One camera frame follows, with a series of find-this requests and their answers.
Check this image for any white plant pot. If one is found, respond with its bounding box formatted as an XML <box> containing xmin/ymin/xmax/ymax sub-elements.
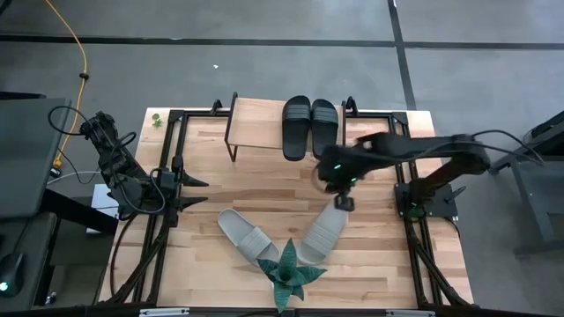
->
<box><xmin>271</xmin><ymin>276</ymin><xmax>305</xmax><ymax>305</ymax></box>

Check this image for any dark grey metal stand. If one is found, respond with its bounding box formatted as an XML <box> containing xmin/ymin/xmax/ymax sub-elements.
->
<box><xmin>486</xmin><ymin>109</ymin><xmax>564</xmax><ymax>259</ymax></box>

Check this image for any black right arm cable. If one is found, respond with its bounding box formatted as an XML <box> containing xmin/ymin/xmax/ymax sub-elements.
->
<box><xmin>471</xmin><ymin>129</ymin><xmax>545</xmax><ymax>166</ymax></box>

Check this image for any black aluminium table frame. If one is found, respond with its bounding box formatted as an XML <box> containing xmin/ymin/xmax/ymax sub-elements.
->
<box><xmin>99</xmin><ymin>94</ymin><xmax>475</xmax><ymax>309</ymax></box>

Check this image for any black floor tape strip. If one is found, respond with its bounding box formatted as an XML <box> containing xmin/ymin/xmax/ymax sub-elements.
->
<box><xmin>386</xmin><ymin>0</ymin><xmax>418</xmax><ymax>111</ymax></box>
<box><xmin>0</xmin><ymin>33</ymin><xmax>564</xmax><ymax>50</ymax></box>

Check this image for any dark grey desk panel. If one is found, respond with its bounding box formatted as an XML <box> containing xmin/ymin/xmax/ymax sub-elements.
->
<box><xmin>0</xmin><ymin>91</ymin><xmax>71</xmax><ymax>221</ymax></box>

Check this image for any grey slide sandal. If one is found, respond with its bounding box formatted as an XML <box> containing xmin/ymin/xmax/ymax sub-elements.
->
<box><xmin>296</xmin><ymin>203</ymin><xmax>349</xmax><ymax>266</ymax></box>
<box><xmin>217</xmin><ymin>208</ymin><xmax>281</xmax><ymax>269</ymax></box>

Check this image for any yellow cable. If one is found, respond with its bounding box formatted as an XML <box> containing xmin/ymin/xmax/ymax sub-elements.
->
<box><xmin>42</xmin><ymin>0</ymin><xmax>89</xmax><ymax>171</ymax></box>

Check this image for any wooden shelf with black frame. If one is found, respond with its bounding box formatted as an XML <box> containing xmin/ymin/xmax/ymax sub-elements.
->
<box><xmin>223</xmin><ymin>91</ymin><xmax>349</xmax><ymax>163</ymax></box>

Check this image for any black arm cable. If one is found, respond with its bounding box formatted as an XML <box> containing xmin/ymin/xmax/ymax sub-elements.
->
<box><xmin>471</xmin><ymin>129</ymin><xmax>545</xmax><ymax>166</ymax></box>
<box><xmin>47</xmin><ymin>105</ymin><xmax>96</xmax><ymax>137</ymax></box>

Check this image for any black desk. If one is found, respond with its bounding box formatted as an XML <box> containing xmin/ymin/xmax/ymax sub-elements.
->
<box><xmin>0</xmin><ymin>188</ymin><xmax>120</xmax><ymax>312</ymax></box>

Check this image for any black slide sandal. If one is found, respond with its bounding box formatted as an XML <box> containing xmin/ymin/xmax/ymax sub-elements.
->
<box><xmin>310</xmin><ymin>98</ymin><xmax>340</xmax><ymax>160</ymax></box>
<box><xmin>281</xmin><ymin>94</ymin><xmax>313</xmax><ymax>163</ymax></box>

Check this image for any green artificial plant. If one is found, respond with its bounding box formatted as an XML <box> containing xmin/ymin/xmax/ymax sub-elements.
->
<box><xmin>256</xmin><ymin>237</ymin><xmax>329</xmax><ymax>314</ymax></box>

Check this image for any silver metal bracket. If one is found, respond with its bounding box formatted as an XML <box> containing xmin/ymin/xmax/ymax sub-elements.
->
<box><xmin>385</xmin><ymin>309</ymin><xmax>437</xmax><ymax>317</ymax></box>
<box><xmin>138</xmin><ymin>307</ymin><xmax>190</xmax><ymax>317</ymax></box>

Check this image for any white cable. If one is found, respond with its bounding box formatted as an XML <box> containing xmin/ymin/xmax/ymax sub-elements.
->
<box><xmin>46</xmin><ymin>170</ymin><xmax>103</xmax><ymax>186</ymax></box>

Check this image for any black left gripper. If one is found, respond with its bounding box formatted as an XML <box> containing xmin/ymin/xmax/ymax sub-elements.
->
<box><xmin>149</xmin><ymin>153</ymin><xmax>210</xmax><ymax>228</ymax></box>

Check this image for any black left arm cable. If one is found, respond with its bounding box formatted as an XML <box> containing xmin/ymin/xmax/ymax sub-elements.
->
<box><xmin>47</xmin><ymin>105</ymin><xmax>96</xmax><ymax>137</ymax></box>

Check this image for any black computer mouse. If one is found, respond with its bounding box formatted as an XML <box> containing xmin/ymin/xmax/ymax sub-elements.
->
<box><xmin>0</xmin><ymin>250</ymin><xmax>26</xmax><ymax>299</ymax></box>

